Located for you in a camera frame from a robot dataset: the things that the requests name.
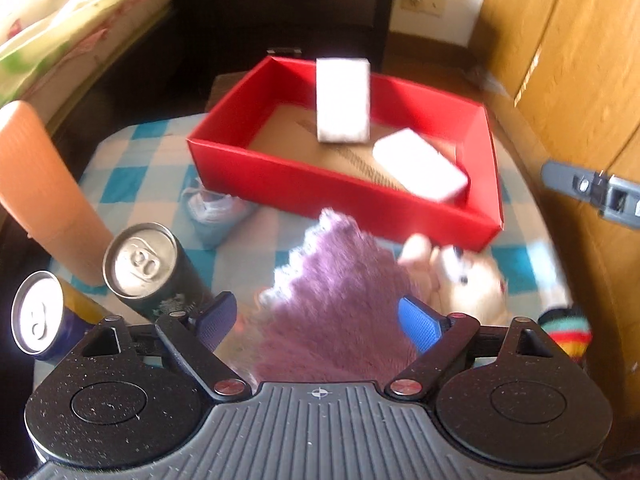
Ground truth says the rainbow striped sock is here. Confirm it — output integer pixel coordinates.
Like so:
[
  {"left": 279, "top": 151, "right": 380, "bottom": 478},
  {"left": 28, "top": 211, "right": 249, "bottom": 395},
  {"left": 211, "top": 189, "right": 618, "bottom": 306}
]
[{"left": 537, "top": 305, "right": 593, "bottom": 358}]

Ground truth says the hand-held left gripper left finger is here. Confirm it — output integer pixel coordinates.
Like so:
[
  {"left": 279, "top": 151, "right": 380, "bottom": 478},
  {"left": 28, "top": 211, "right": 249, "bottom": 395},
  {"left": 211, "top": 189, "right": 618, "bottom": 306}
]
[{"left": 75, "top": 292, "right": 250, "bottom": 403}]

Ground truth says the wall socket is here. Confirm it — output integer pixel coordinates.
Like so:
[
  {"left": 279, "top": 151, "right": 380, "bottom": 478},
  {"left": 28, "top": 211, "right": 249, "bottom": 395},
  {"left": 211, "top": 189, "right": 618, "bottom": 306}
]
[{"left": 402, "top": 0, "right": 446, "bottom": 17}]

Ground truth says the white sponge block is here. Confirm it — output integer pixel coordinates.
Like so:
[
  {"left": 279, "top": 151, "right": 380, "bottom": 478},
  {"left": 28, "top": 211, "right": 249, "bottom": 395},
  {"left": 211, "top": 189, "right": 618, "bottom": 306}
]
[
  {"left": 372, "top": 127, "right": 470, "bottom": 204},
  {"left": 316, "top": 57, "right": 371, "bottom": 143}
]

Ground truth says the wooden wardrobe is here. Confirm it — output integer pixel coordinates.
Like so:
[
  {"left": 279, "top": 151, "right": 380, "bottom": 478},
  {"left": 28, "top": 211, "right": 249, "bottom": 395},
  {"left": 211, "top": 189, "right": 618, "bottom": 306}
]
[{"left": 470, "top": 0, "right": 640, "bottom": 461}]

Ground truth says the blue checkered tablecloth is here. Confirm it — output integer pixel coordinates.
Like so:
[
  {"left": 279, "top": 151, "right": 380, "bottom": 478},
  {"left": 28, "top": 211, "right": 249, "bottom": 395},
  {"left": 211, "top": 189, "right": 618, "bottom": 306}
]
[{"left": 30, "top": 112, "right": 576, "bottom": 396}]

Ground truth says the blue and yellow drink can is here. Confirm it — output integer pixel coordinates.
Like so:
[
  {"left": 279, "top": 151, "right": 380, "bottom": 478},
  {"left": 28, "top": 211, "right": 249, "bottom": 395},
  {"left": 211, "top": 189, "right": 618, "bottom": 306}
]
[{"left": 11, "top": 271, "right": 108, "bottom": 361}]

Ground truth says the dark wooden nightstand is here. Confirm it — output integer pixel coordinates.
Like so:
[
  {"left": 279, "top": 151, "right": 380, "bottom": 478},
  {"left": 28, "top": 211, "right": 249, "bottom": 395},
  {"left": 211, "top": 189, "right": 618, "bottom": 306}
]
[{"left": 165, "top": 0, "right": 401, "bottom": 116}]

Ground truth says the blue face mask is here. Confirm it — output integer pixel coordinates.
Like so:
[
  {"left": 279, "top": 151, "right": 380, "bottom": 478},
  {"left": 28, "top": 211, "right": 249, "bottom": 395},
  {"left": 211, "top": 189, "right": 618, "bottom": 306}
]
[{"left": 180, "top": 180, "right": 256, "bottom": 250}]

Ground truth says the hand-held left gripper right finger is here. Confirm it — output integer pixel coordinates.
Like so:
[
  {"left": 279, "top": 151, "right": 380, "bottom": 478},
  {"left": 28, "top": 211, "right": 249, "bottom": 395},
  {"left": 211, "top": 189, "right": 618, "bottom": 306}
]
[{"left": 387, "top": 296, "right": 574, "bottom": 404}]

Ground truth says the dark drink can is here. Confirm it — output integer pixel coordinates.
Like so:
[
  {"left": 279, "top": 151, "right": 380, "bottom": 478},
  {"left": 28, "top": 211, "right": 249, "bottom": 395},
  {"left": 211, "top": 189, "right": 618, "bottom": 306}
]
[{"left": 102, "top": 223, "right": 216, "bottom": 322}]

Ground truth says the purple fluffy cloth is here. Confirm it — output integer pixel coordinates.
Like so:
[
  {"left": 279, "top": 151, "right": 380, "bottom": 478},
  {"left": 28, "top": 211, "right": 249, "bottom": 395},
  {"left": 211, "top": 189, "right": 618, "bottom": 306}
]
[{"left": 255, "top": 207, "right": 431, "bottom": 383}]

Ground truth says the white plush toy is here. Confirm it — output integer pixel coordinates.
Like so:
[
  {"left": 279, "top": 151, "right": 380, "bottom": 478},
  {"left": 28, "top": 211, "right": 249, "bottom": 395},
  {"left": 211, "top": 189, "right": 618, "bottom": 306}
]
[{"left": 397, "top": 234, "right": 508, "bottom": 326}]

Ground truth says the red cardboard box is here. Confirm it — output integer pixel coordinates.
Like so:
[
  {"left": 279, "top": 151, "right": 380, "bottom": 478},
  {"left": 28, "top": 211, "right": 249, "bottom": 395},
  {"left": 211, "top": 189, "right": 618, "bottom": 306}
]
[{"left": 186, "top": 56, "right": 505, "bottom": 252}]

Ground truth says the floral bed blanket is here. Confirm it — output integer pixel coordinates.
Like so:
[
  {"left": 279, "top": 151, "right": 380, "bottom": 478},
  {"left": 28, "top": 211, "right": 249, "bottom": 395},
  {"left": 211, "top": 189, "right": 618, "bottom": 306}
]
[{"left": 0, "top": 0, "right": 173, "bottom": 98}]

